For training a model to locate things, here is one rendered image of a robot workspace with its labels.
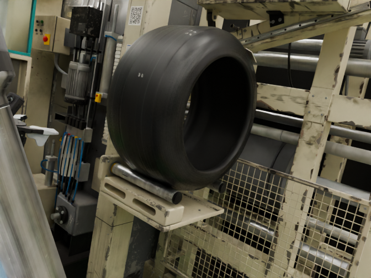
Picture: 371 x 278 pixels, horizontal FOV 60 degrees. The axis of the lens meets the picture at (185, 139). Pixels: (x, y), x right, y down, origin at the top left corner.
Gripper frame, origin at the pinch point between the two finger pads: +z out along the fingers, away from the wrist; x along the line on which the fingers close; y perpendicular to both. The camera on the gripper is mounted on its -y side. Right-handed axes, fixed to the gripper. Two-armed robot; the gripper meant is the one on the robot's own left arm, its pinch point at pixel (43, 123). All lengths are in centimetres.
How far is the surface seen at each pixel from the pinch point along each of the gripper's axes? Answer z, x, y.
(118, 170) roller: 24.2, 17.7, 13.4
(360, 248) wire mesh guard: 50, 107, 9
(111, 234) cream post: 34, 17, 46
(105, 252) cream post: 34, 17, 55
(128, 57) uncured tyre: 11.7, 17.1, -28.8
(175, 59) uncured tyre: 8.8, 35.3, -32.7
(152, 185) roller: 19.3, 35.7, 10.4
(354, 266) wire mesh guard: 50, 108, 16
